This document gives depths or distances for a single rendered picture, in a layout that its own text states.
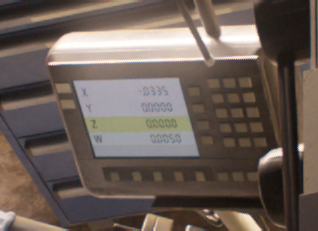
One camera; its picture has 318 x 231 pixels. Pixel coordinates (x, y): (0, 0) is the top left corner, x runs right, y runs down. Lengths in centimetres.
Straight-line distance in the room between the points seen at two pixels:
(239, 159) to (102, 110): 20
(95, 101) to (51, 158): 127
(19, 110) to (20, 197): 65
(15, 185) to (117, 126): 183
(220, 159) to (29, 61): 115
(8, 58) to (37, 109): 15
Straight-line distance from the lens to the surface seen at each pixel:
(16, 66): 338
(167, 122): 227
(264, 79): 218
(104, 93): 229
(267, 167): 146
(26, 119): 349
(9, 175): 416
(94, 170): 236
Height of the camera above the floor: 274
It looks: 42 degrees down
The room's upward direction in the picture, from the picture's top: 29 degrees counter-clockwise
